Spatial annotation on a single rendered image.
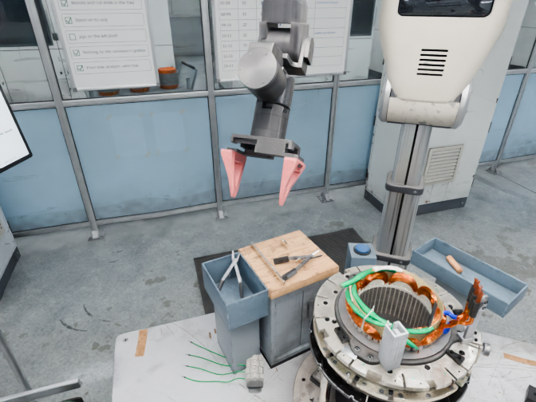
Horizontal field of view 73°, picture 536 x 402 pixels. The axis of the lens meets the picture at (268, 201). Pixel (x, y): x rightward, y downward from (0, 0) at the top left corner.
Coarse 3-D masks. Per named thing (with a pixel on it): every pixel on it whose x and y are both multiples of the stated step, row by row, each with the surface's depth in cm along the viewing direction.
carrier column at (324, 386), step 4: (324, 376) 79; (324, 380) 80; (320, 384) 82; (324, 384) 81; (328, 384) 80; (320, 388) 83; (324, 388) 81; (328, 388) 81; (320, 392) 83; (324, 392) 82; (328, 392) 82; (320, 396) 84; (324, 396) 83; (328, 396) 83; (320, 400) 84; (324, 400) 83; (328, 400) 84
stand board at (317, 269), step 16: (272, 240) 103; (288, 240) 103; (304, 240) 103; (256, 256) 97; (272, 256) 97; (256, 272) 91; (304, 272) 91; (320, 272) 91; (336, 272) 93; (272, 288) 86; (288, 288) 87
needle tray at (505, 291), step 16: (432, 240) 104; (416, 256) 98; (432, 256) 103; (464, 256) 98; (432, 272) 96; (448, 272) 92; (464, 272) 97; (480, 272) 96; (496, 272) 92; (448, 288) 95; (464, 288) 89; (496, 288) 92; (512, 288) 90; (464, 304) 92; (496, 304) 84; (512, 304) 84
